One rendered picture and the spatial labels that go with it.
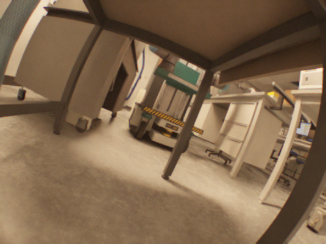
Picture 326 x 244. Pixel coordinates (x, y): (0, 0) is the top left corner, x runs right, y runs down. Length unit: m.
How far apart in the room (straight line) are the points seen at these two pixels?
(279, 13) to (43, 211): 0.76
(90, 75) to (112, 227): 0.77
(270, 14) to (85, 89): 0.91
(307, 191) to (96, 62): 0.97
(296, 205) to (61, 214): 0.47
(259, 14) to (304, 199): 0.44
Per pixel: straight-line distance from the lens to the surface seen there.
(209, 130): 2.52
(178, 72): 1.65
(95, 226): 0.41
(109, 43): 0.93
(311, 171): 0.24
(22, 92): 1.30
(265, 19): 0.48
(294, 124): 1.22
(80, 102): 0.91
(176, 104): 1.71
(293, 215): 0.25
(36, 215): 0.41
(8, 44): 1.28
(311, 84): 1.27
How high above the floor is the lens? 0.32
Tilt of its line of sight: 3 degrees down
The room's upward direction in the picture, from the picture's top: 23 degrees clockwise
